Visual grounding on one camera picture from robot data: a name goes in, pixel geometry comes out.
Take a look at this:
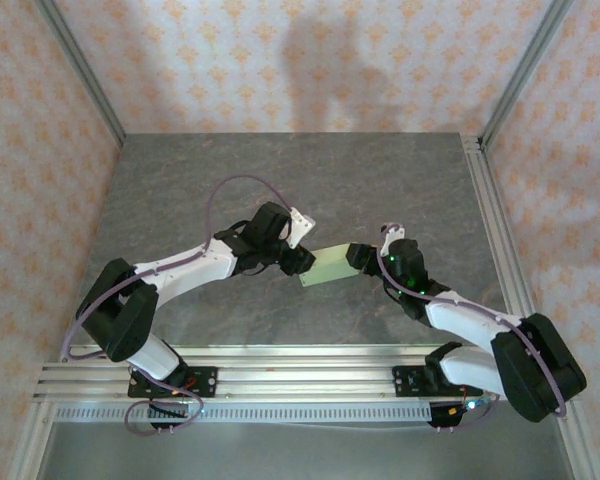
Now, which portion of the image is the light green paper box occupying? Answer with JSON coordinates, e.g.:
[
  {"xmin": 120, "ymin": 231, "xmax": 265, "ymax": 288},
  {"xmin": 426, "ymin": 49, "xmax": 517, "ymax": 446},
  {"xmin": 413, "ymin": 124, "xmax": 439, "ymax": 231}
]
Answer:
[{"xmin": 298, "ymin": 243, "xmax": 361, "ymax": 289}]

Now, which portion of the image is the grey metal sheet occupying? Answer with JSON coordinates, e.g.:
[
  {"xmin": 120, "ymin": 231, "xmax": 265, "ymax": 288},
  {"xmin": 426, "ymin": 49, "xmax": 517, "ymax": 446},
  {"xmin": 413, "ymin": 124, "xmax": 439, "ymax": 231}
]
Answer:
[{"xmin": 34, "ymin": 422, "xmax": 581, "ymax": 480}]

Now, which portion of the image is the thin black left gripper cable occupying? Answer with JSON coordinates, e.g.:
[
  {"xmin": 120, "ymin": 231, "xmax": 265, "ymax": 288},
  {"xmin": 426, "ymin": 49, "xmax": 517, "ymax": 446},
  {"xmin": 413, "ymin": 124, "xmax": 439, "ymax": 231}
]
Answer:
[{"xmin": 238, "ymin": 259, "xmax": 282, "ymax": 280}]

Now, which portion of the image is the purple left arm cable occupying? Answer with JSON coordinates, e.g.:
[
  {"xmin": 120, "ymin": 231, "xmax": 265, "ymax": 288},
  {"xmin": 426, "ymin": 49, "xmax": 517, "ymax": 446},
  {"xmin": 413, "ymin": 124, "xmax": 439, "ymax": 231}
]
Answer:
[{"xmin": 59, "ymin": 173, "xmax": 296, "ymax": 437}]

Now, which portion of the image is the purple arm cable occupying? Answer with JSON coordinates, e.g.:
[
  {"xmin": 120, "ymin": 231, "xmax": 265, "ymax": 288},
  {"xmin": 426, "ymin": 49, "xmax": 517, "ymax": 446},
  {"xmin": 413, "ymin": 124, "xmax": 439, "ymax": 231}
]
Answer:
[
  {"xmin": 59, "ymin": 173, "xmax": 296, "ymax": 437},
  {"xmin": 376, "ymin": 223, "xmax": 569, "ymax": 432}
]

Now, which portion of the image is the narrow aluminium table edge rail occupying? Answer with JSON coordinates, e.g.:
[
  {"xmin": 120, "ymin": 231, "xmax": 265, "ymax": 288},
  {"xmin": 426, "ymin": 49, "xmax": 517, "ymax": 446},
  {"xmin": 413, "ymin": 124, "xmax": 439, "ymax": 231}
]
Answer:
[{"xmin": 58, "ymin": 343, "xmax": 550, "ymax": 364}]

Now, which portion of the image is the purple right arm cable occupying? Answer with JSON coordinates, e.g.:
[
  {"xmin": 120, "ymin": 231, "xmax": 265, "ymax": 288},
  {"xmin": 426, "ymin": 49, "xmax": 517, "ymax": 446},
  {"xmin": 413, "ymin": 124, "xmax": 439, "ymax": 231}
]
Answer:
[{"xmin": 376, "ymin": 223, "xmax": 569, "ymax": 432}]

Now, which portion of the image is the aluminium side rail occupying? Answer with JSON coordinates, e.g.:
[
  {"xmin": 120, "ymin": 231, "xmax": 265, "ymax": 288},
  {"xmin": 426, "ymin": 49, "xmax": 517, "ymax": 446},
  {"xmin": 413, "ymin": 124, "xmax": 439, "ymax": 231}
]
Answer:
[{"xmin": 460, "ymin": 134, "xmax": 539, "ymax": 346}]

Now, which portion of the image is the wide aluminium mounting rail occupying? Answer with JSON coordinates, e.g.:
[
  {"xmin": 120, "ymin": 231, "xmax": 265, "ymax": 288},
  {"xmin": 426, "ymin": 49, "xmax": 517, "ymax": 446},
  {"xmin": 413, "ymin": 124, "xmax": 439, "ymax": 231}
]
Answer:
[{"xmin": 32, "ymin": 360, "xmax": 581, "ymax": 404}]

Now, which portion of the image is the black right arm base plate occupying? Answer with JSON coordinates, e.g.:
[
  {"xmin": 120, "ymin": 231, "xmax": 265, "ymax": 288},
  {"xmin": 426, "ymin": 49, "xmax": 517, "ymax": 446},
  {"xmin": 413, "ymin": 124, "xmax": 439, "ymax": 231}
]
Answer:
[{"xmin": 393, "ymin": 364, "xmax": 483, "ymax": 400}]

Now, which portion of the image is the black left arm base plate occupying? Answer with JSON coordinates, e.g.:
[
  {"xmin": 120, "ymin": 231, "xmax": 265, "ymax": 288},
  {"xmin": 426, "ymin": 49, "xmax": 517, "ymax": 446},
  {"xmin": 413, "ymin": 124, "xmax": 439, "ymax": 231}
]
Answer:
[{"xmin": 127, "ymin": 364, "xmax": 219, "ymax": 400}]

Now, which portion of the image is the slotted grey cable duct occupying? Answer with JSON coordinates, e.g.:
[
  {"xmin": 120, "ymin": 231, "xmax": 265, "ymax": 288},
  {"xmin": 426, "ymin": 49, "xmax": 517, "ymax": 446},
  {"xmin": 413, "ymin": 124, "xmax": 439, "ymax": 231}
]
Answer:
[{"xmin": 54, "ymin": 402, "xmax": 434, "ymax": 425}]

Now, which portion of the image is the aluminium frame post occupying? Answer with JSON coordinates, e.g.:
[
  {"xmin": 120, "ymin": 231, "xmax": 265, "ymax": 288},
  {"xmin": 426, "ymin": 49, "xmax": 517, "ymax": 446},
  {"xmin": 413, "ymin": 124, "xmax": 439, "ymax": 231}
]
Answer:
[
  {"xmin": 479, "ymin": 0, "xmax": 576, "ymax": 149},
  {"xmin": 34, "ymin": 0, "xmax": 127, "ymax": 146}
]

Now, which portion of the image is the aluminium frame leg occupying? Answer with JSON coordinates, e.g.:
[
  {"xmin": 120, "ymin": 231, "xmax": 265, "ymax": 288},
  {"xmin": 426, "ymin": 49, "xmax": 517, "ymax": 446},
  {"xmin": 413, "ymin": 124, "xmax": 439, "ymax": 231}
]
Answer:
[
  {"xmin": 549, "ymin": 399, "xmax": 600, "ymax": 480},
  {"xmin": 7, "ymin": 399, "xmax": 59, "ymax": 480}
]

